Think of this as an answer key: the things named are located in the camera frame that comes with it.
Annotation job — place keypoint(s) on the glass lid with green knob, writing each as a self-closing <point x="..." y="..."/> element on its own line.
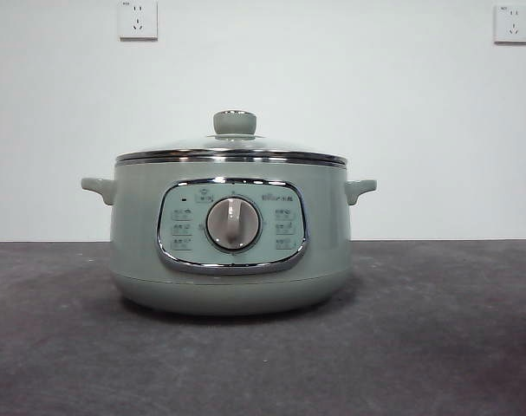
<point x="232" y="145"/>

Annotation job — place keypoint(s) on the pale green electric cooking pot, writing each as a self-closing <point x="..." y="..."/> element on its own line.
<point x="232" y="260"/>

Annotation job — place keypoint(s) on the white wall socket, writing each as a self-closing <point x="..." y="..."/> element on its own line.
<point x="512" y="24"/>
<point x="138" y="21"/>

